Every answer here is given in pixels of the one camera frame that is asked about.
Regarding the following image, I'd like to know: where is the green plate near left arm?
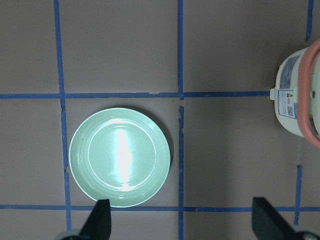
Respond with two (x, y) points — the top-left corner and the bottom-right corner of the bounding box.
(68, 107), (171, 208)

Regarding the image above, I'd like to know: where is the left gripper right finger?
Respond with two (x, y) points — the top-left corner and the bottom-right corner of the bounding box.
(251, 197), (300, 240)

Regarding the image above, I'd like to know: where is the white rice cooker orange handle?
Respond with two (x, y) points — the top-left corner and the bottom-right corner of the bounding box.
(269, 37), (320, 147)

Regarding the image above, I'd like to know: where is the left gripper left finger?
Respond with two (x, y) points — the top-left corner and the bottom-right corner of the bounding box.
(79, 199), (112, 240)

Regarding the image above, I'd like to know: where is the brown paper table mat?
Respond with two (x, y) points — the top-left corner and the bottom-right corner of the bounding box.
(0, 0), (320, 240)

